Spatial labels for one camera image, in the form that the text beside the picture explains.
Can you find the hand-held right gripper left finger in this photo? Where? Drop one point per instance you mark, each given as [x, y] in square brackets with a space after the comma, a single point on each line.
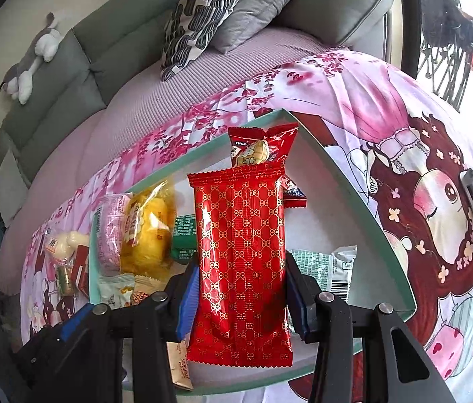
[188, 302]

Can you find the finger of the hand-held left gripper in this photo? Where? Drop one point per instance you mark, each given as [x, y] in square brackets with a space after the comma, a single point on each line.
[75, 323]

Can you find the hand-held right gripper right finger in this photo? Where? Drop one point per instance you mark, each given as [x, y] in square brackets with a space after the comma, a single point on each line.
[299, 306]

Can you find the white snack packet orange print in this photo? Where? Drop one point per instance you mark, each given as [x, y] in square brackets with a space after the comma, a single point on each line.
[114, 291]

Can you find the orange swiss roll packet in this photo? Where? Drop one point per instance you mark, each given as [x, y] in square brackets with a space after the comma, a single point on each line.
[180, 365]

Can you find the red gold patterned packet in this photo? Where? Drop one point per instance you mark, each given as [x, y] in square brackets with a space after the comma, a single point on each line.
[240, 260]

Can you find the pink snack packet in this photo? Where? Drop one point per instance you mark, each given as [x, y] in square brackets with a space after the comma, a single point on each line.
[108, 239]

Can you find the teal rimmed white box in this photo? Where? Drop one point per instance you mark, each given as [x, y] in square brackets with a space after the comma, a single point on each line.
[329, 218]

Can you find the small green white packet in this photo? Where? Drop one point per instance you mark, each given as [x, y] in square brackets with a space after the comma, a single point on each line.
[65, 281]

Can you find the white green snack packet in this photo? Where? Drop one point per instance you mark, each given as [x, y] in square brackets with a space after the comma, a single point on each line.
[329, 268]

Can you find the dark red packet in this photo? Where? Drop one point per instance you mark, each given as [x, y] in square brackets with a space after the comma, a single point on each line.
[81, 273]

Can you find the yellow cake packet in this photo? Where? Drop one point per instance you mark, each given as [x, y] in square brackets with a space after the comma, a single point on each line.
[148, 235]

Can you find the clear wrapped bread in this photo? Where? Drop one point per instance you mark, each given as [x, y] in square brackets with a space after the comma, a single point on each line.
[66, 243]

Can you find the small blue red packet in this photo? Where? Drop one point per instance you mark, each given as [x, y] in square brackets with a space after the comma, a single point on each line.
[294, 195]

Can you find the red cartoon snack packet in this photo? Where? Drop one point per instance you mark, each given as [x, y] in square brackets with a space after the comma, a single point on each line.
[278, 142]

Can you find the printed blanket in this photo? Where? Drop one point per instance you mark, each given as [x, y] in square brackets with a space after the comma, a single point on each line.
[366, 92]

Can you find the grey sofa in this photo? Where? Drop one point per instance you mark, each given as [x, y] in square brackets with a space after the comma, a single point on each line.
[114, 50]

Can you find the grey white plush toy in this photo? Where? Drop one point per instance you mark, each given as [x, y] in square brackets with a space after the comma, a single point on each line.
[47, 44]

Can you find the black white patterned pillow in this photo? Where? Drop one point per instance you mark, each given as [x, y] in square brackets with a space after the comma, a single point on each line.
[203, 12]

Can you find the grey pillow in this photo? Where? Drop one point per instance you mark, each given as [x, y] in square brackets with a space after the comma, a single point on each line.
[257, 4]

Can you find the black drying rack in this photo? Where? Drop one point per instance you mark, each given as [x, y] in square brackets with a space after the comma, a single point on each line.
[446, 29]

